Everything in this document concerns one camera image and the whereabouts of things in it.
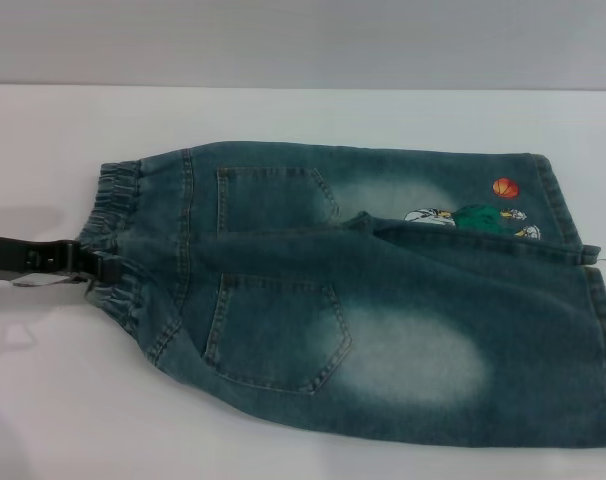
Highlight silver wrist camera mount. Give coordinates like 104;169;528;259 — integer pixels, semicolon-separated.
11;272;84;291

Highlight blue denim shorts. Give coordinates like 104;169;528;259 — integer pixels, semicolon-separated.
80;139;606;451

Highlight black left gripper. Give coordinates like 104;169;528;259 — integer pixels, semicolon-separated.
0;232;124;288

